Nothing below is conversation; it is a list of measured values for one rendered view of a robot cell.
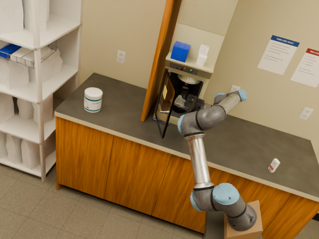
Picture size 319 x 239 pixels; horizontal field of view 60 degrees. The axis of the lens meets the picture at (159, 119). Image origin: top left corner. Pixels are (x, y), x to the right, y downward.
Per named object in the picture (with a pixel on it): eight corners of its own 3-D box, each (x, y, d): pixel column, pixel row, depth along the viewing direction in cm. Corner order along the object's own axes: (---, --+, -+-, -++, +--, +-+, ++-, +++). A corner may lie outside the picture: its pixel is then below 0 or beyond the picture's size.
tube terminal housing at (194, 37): (160, 102, 243) (182, 13, 198) (195, 113, 241) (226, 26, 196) (152, 117, 223) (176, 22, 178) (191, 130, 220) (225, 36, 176)
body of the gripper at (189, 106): (187, 93, 181) (205, 98, 180) (184, 104, 186) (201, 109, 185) (185, 99, 175) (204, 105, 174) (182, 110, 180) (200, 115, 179)
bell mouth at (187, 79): (179, 69, 215) (181, 63, 212) (201, 76, 214) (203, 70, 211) (175, 79, 201) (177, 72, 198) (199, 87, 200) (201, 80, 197)
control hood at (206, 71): (165, 64, 195) (169, 51, 190) (210, 78, 193) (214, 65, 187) (162, 71, 186) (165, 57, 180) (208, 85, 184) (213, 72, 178)
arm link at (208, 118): (212, 108, 139) (244, 84, 176) (194, 113, 146) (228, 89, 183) (220, 129, 140) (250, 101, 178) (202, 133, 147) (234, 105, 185)
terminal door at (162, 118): (155, 114, 219) (166, 68, 195) (162, 140, 195) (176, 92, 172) (154, 114, 219) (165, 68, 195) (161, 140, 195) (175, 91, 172)
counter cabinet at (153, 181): (88, 145, 315) (93, 76, 262) (264, 204, 300) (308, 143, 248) (56, 189, 260) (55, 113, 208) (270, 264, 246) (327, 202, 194)
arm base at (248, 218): (259, 226, 138) (251, 214, 134) (231, 234, 143) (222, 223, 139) (253, 203, 151) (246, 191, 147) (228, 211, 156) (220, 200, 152)
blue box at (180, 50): (173, 53, 189) (176, 40, 183) (187, 57, 188) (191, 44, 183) (170, 58, 181) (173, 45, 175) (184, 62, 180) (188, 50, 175)
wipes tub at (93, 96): (88, 101, 222) (89, 85, 213) (103, 106, 221) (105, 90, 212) (80, 109, 211) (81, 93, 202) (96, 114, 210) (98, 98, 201)
